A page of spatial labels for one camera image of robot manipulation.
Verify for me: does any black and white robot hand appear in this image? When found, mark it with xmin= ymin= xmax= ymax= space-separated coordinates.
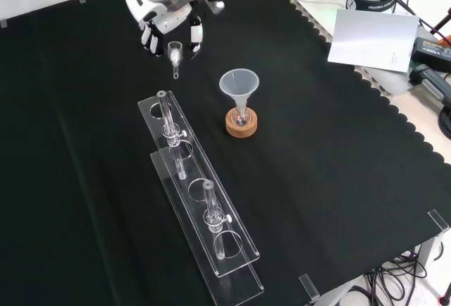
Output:
xmin=125 ymin=0 xmax=205 ymax=61

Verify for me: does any clear glass weighing funnel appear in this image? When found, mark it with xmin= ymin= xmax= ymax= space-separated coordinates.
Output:
xmin=167 ymin=40 xmax=183 ymax=80

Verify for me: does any translucent plastic funnel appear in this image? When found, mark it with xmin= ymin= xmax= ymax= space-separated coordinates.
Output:
xmin=218 ymin=68 xmax=261 ymax=118

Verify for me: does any clear acrylic funnel stand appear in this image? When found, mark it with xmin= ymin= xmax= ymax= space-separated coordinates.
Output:
xmin=137 ymin=90 xmax=265 ymax=306

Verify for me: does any small round-bottom glass flask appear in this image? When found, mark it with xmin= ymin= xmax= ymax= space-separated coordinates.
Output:
xmin=230 ymin=106 xmax=253 ymax=127

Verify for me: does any black cloth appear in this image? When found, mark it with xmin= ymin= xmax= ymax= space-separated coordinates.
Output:
xmin=0 ymin=0 xmax=451 ymax=306

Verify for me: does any pale board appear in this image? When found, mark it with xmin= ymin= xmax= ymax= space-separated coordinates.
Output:
xmin=327 ymin=8 xmax=421 ymax=73

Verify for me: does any black power adapter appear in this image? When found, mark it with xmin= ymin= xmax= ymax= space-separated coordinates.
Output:
xmin=412 ymin=36 xmax=451 ymax=73

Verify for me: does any black and grey clamp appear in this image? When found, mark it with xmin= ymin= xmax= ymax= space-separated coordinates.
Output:
xmin=409 ymin=63 xmax=451 ymax=109

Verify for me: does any black tripod leg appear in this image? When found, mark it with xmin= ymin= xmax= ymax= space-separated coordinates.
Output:
xmin=430 ymin=6 xmax=451 ymax=36

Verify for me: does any grey table leg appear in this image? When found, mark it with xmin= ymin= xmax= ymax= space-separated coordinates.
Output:
xmin=418 ymin=235 xmax=445 ymax=269

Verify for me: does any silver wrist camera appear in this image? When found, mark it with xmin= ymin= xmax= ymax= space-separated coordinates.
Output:
xmin=206 ymin=0 xmax=226 ymax=16

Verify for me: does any cork ring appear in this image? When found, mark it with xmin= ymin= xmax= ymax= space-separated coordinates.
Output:
xmin=225 ymin=106 xmax=259 ymax=139

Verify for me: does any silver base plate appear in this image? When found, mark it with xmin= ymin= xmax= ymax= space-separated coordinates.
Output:
xmin=294 ymin=0 xmax=419 ymax=96

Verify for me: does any coiled black cable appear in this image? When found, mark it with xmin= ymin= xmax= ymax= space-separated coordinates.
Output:
xmin=438 ymin=106 xmax=451 ymax=138

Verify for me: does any black cable bundle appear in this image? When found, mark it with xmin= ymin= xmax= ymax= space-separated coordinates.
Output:
xmin=362 ymin=245 xmax=429 ymax=306

